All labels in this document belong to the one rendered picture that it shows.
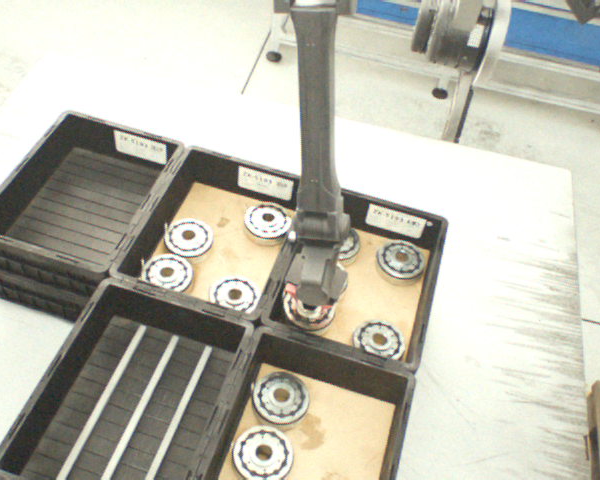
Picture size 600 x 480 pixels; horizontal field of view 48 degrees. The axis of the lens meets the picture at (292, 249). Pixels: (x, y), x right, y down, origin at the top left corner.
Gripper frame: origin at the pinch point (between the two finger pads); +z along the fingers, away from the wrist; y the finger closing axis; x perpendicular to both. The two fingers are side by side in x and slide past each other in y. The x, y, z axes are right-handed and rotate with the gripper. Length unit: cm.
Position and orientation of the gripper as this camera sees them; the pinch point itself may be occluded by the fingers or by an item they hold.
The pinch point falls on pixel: (310, 302)
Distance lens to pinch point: 130.9
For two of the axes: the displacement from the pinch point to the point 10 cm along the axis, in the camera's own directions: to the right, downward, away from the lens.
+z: -1.1, 5.8, 8.1
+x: 3.5, -7.4, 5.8
